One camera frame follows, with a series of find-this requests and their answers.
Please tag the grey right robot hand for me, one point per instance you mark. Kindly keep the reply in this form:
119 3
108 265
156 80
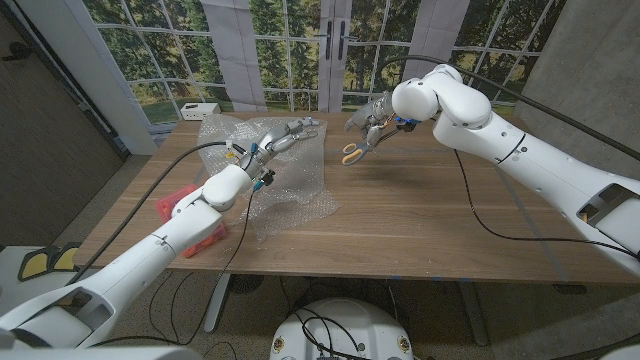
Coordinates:
375 115

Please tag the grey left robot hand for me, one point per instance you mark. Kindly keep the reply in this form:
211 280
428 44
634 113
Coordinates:
275 142

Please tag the clear bubble wrap sheet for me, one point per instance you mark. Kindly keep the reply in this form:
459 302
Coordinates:
300 185

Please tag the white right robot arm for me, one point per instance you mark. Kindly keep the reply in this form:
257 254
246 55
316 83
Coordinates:
525 150

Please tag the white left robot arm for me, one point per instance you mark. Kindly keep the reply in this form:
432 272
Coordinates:
150 255

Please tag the red plastic package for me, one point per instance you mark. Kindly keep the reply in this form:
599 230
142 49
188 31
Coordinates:
207 240

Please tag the small white box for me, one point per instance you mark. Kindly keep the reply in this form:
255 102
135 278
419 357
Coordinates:
200 111

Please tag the white table leg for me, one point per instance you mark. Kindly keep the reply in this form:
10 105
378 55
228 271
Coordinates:
217 302
474 315

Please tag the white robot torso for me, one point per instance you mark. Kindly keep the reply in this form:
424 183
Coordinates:
345 320

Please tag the yellow black foot pedal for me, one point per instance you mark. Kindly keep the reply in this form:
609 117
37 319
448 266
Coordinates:
36 265
67 257

